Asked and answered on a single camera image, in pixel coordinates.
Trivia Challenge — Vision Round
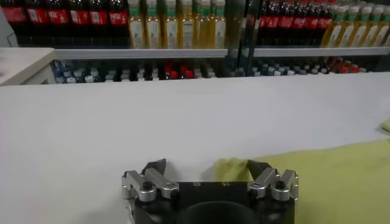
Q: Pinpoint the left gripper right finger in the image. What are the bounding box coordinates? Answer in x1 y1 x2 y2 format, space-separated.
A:
247 159 300 202

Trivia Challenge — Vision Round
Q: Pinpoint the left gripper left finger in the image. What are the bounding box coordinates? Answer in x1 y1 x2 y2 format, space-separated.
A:
121 158 180 203

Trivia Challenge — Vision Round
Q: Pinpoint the green printed t-shirt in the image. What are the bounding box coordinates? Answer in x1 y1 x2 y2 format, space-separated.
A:
214 118 390 224

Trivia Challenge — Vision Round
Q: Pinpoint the white shelf board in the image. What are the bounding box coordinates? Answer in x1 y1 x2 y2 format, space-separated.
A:
54 48 229 60
253 46 390 58

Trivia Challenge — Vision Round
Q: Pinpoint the blue label water bottle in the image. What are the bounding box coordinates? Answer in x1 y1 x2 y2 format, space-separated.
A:
54 60 66 83

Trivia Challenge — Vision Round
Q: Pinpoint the yellow tea bottle green label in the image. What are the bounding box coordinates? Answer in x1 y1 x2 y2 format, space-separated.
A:
127 0 146 49
211 0 227 49
365 5 385 48
145 0 163 49
353 5 372 48
179 0 196 49
339 5 360 48
195 0 211 49
163 0 179 49
322 5 347 48
379 5 390 48

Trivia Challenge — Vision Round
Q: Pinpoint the black framed display cooler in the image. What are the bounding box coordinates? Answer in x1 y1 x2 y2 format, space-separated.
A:
0 0 390 85

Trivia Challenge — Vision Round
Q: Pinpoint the white side table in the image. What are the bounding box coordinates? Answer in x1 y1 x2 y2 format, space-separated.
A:
0 47 56 86

